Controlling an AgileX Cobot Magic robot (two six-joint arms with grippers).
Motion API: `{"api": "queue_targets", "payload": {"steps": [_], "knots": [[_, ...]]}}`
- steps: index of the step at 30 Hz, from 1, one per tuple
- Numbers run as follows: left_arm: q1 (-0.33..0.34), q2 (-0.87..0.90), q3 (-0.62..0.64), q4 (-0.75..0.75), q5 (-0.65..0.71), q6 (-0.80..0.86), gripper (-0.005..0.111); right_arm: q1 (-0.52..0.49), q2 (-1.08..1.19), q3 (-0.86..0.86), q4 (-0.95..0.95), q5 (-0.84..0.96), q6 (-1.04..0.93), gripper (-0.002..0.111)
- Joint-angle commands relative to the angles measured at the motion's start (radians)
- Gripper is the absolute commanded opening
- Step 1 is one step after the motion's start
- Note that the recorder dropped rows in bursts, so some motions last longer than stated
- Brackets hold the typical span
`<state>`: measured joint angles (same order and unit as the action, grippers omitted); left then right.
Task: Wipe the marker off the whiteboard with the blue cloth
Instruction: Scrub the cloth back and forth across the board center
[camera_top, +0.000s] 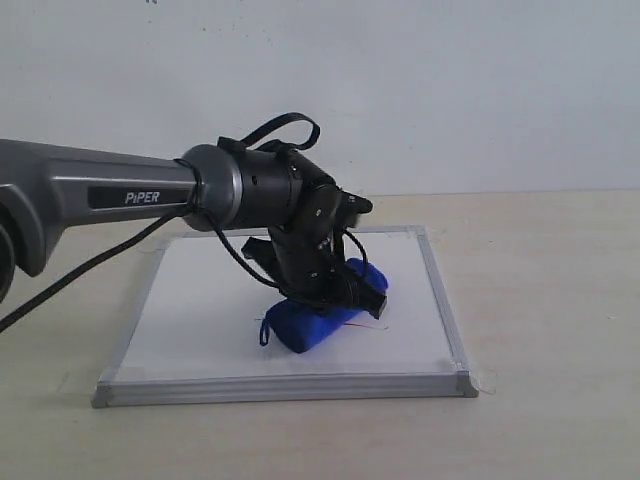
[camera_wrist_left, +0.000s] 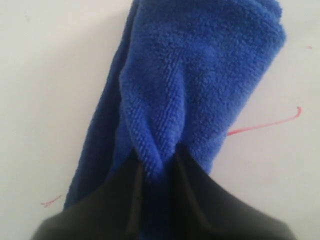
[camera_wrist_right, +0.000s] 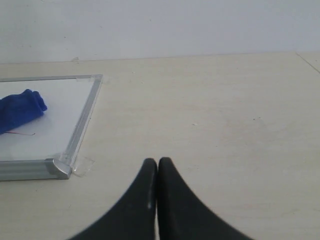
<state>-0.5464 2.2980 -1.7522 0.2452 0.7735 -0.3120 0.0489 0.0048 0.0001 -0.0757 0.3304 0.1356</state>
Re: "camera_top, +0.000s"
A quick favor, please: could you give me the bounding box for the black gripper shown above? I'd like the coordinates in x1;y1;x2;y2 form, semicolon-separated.
242;227;389;319

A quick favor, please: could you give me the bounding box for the blue cloth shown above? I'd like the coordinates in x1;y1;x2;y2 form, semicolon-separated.
258;257;374;354

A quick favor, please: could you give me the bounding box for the clear tape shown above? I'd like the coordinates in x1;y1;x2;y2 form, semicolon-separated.
470;367;498;395
425;227;448;243

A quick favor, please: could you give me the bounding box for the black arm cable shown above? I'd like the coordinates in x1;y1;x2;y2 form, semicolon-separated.
0;113;374;335

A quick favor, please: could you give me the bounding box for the clear tape front right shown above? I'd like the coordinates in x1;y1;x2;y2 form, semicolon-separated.
470;367;498;395

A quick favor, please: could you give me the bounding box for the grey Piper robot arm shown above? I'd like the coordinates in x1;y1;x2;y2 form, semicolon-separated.
1;138;386;317

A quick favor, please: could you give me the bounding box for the white board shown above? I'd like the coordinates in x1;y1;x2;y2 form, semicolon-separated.
92;225;479;408

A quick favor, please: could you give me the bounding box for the clear tape back right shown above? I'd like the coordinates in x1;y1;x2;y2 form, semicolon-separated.
425;227;448;243

